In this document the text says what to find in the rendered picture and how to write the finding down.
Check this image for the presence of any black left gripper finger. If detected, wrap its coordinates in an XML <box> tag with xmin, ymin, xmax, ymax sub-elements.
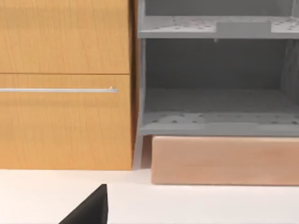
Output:
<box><xmin>58</xmin><ymin>183</ymin><xmax>109</xmax><ymax>224</ymax></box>

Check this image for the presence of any pale wooden drawer front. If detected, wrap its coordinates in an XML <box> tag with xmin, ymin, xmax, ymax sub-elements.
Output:
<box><xmin>150</xmin><ymin>135</ymin><xmax>299</xmax><ymax>186</ymax></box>

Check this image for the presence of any grey pierced drawer inside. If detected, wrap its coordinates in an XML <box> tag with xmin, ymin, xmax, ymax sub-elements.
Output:
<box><xmin>136</xmin><ymin>0</ymin><xmax>299</xmax><ymax>168</ymax></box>

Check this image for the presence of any wooden drawer front with handle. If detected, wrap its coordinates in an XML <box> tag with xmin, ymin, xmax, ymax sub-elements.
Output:
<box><xmin>0</xmin><ymin>73</ymin><xmax>133</xmax><ymax>170</ymax></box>

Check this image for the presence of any long metal handle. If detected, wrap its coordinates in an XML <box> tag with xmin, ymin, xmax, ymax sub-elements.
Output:
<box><xmin>0</xmin><ymin>86</ymin><xmax>119</xmax><ymax>94</ymax></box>

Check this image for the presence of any plain wooden drawer front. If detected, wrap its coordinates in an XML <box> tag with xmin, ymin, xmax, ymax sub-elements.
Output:
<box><xmin>0</xmin><ymin>0</ymin><xmax>130</xmax><ymax>75</ymax></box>

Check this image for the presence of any wooden cupboard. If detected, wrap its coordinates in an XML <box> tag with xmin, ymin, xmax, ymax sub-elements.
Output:
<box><xmin>0</xmin><ymin>0</ymin><xmax>143</xmax><ymax>171</ymax></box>

